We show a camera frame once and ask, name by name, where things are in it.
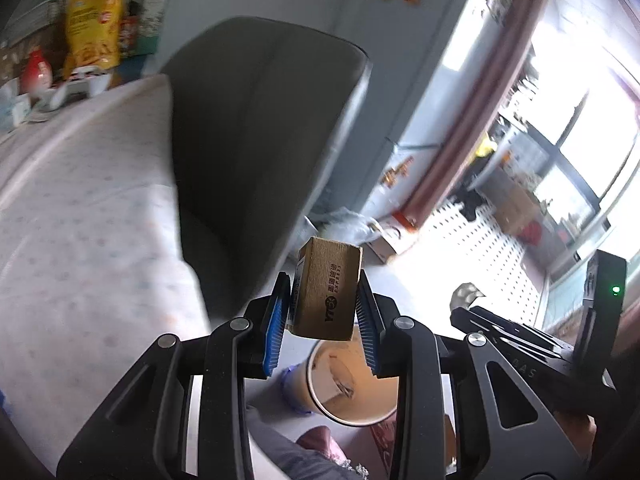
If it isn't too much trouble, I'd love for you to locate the small brown cardboard box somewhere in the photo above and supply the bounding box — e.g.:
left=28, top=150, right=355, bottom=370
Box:
left=288, top=236, right=362, bottom=341

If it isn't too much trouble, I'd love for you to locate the paper cup trash bin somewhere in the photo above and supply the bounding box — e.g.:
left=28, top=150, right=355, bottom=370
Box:
left=280, top=327, right=398, bottom=427

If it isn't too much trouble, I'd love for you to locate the black device with green light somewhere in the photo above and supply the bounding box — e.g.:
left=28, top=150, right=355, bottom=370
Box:
left=573, top=249, right=627, bottom=382

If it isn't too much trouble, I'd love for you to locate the white patterned tablecloth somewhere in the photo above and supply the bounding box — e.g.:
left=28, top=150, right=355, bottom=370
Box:
left=1, top=76, right=208, bottom=468

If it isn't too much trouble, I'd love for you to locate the grey chair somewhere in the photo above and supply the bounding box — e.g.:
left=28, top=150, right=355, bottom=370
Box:
left=162, top=16, right=372, bottom=324

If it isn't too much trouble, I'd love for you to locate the white game controller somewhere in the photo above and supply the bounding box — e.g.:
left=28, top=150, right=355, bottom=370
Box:
left=37, top=65, right=113, bottom=112

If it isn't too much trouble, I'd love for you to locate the red bottle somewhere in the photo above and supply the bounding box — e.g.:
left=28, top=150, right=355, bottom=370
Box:
left=21, top=48, right=53, bottom=96

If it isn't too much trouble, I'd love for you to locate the white refrigerator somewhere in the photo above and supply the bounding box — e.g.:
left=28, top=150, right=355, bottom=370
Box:
left=314, top=0, right=511, bottom=219

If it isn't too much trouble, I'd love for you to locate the yellow snack bag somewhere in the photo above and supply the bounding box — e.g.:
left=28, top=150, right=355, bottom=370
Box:
left=63, top=0, right=124, bottom=79

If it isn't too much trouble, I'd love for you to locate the green tall box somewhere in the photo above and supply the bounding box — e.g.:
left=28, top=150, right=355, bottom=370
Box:
left=118, top=0, right=169, bottom=58

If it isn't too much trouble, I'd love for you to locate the pink curtain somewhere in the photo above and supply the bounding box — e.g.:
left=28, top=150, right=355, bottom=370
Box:
left=395, top=0, right=548, bottom=230

